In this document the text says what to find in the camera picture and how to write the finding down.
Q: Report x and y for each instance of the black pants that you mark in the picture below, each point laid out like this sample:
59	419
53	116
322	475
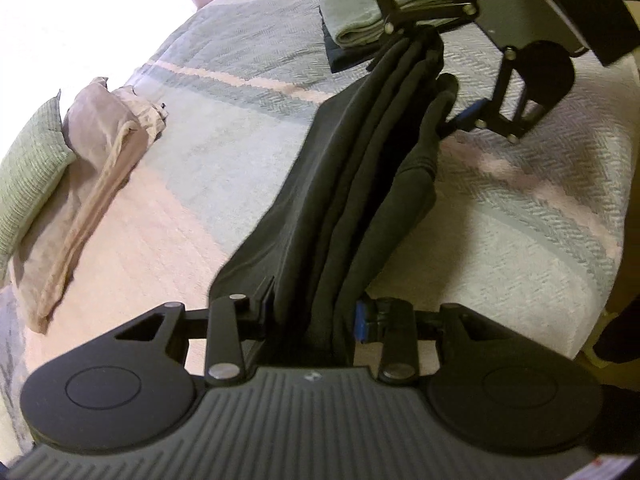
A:
340	185

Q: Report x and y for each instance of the folded grey-green cloth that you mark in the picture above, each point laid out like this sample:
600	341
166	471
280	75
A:
350	0

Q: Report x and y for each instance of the folded dark cloth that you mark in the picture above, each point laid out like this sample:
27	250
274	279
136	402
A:
350	57

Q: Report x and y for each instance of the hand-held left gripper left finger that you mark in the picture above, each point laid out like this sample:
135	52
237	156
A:
250	320

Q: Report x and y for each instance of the folded beige cloth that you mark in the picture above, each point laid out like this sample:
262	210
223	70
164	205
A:
95	185

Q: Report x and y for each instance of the striped bed blanket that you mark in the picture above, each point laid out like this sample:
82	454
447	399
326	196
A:
500	220

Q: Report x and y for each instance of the green textured pillow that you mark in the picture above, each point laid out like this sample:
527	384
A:
30	175

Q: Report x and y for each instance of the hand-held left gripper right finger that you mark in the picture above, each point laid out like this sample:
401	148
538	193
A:
359	321

